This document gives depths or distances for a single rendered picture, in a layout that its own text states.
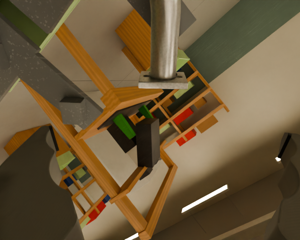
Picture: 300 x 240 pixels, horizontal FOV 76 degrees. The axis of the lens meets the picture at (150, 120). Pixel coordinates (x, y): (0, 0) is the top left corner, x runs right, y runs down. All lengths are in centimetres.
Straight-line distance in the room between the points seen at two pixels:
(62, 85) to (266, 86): 628
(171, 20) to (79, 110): 17
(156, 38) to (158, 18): 2
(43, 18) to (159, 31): 15
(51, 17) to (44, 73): 7
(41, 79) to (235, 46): 618
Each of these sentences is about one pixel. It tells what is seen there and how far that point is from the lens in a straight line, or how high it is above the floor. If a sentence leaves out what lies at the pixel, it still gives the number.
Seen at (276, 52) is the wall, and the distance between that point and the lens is 652.
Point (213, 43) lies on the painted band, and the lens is 635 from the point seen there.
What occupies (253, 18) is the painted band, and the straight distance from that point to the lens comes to 655.
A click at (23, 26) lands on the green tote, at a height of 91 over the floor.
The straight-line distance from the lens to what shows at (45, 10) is 29.
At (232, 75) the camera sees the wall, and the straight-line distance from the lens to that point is 630.
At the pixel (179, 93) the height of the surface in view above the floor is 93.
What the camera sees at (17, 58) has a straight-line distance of 32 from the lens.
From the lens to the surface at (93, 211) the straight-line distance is 617.
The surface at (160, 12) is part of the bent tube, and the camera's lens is 21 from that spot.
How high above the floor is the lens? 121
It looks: 2 degrees down
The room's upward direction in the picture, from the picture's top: 142 degrees clockwise
